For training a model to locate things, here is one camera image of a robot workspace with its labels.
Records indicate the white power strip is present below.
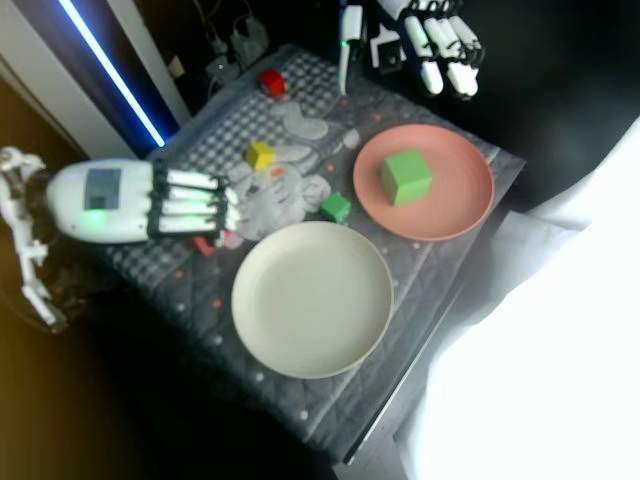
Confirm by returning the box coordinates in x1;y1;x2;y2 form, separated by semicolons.
206;56;242;82

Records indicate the yellow cube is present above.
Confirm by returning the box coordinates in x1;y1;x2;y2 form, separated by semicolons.
243;140;277;171

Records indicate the grey bear print quilt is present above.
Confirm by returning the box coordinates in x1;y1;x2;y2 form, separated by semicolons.
102;43;527;464

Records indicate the large green cube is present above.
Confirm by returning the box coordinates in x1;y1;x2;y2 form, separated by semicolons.
379;148;434;207

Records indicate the blue white light strip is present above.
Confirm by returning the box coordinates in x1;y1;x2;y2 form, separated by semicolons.
57;0;167;149

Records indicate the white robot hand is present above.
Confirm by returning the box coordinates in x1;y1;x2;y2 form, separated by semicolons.
337;0;486;101
48;157;242;250

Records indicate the blurry red object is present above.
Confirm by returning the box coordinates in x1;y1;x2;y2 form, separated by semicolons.
192;235;221;257

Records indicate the small green number cube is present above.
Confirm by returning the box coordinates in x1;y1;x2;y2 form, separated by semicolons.
319;192;353;225

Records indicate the white plate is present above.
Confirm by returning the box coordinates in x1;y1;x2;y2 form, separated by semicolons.
230;221;395;380

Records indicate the pink plate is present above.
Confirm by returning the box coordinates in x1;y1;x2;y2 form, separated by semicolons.
352;123;496;243

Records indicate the small red cube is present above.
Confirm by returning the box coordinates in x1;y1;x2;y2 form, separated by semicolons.
258;68;289;99

